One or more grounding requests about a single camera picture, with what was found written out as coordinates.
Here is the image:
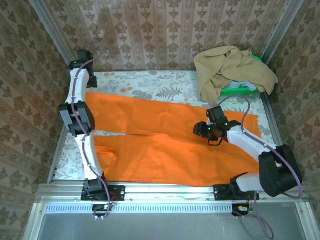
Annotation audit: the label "orange trousers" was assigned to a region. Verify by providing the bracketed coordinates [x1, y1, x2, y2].
[84, 91, 263, 188]

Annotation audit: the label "beige trousers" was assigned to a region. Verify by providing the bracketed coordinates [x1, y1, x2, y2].
[194, 45, 279, 107]

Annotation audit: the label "green plastic basket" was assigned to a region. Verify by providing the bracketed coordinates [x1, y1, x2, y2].
[219, 54, 263, 97]

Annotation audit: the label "light blue garment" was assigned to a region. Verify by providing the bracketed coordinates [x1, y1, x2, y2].
[226, 81, 258, 91]

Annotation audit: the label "floral patterned table covering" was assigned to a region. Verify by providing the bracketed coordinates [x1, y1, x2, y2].
[53, 70, 288, 183]

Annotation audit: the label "black connector box with LED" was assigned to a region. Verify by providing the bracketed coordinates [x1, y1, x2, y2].
[91, 203, 114, 218]
[231, 203, 254, 217]

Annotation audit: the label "grey metal panel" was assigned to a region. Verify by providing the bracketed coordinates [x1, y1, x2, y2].
[23, 201, 320, 240]

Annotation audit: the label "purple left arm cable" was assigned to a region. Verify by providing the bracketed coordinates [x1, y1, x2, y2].
[71, 41, 118, 221]

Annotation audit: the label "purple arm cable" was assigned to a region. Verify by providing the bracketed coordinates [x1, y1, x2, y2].
[71, 41, 118, 221]
[216, 94, 305, 240]

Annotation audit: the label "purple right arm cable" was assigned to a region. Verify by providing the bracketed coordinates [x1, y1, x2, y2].
[216, 94, 305, 240]

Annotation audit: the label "aluminium frame post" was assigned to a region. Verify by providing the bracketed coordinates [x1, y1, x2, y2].
[28, 0, 83, 77]
[261, 0, 305, 63]

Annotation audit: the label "aluminium table side rail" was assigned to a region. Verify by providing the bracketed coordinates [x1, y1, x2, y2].
[46, 127, 70, 183]
[261, 92, 283, 147]

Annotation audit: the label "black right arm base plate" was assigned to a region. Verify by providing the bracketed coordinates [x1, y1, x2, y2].
[213, 184, 260, 201]

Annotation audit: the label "aluminium mounting rail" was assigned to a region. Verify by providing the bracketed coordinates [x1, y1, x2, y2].
[34, 181, 311, 205]

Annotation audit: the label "slotted grey cable duct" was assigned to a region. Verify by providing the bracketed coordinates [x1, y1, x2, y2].
[44, 202, 235, 215]

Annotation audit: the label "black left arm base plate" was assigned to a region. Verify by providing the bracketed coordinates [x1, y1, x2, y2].
[81, 184, 126, 201]

